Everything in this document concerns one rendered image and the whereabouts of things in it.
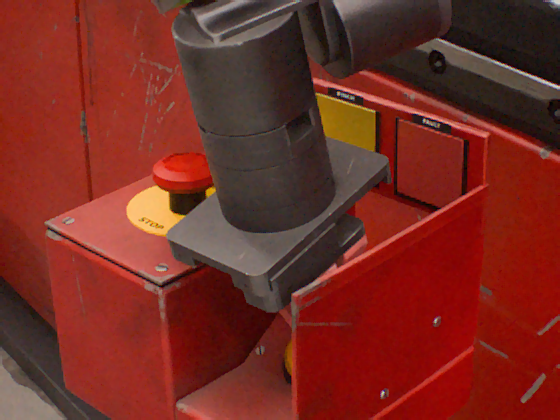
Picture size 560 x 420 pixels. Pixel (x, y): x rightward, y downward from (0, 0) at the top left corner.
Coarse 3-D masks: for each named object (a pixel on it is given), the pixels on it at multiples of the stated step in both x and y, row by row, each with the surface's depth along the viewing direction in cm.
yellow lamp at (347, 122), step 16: (320, 96) 71; (320, 112) 71; (336, 112) 70; (352, 112) 69; (368, 112) 68; (336, 128) 71; (352, 128) 70; (368, 128) 69; (352, 144) 70; (368, 144) 69
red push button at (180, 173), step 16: (160, 160) 69; (176, 160) 68; (192, 160) 68; (160, 176) 67; (176, 176) 67; (192, 176) 67; (208, 176) 67; (176, 192) 67; (192, 192) 67; (176, 208) 68; (192, 208) 68
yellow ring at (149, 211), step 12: (144, 192) 71; (156, 192) 71; (132, 204) 70; (144, 204) 70; (156, 204) 70; (168, 204) 70; (132, 216) 68; (144, 216) 68; (156, 216) 68; (168, 216) 68; (180, 216) 68; (144, 228) 67; (156, 228) 67; (168, 228) 67
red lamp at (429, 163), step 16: (400, 128) 67; (416, 128) 66; (400, 144) 67; (416, 144) 67; (432, 144) 66; (448, 144) 65; (400, 160) 68; (416, 160) 67; (432, 160) 66; (448, 160) 65; (400, 176) 68; (416, 176) 67; (432, 176) 67; (448, 176) 66; (400, 192) 69; (416, 192) 68; (432, 192) 67; (448, 192) 66
